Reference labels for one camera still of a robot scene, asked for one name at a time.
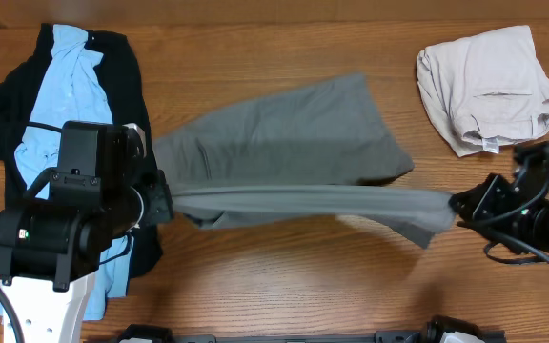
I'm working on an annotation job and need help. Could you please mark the grey shorts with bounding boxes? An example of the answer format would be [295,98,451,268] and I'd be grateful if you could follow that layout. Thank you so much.
[153,73,455,247]

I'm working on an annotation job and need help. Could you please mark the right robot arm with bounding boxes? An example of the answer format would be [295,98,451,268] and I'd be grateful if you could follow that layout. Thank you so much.
[449,141,549,265]

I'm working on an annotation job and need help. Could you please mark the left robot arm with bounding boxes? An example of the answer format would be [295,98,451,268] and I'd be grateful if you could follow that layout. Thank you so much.
[0,121,173,342]

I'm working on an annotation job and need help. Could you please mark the folded beige shorts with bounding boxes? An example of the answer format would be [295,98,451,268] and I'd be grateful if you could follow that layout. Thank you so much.
[416,25,549,157]

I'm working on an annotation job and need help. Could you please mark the light blue shirt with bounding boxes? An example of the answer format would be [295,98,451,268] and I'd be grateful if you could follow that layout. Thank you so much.
[13,24,133,321]

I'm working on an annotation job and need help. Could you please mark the black shirt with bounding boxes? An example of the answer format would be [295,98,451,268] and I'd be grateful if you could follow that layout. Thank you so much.
[0,24,162,277]

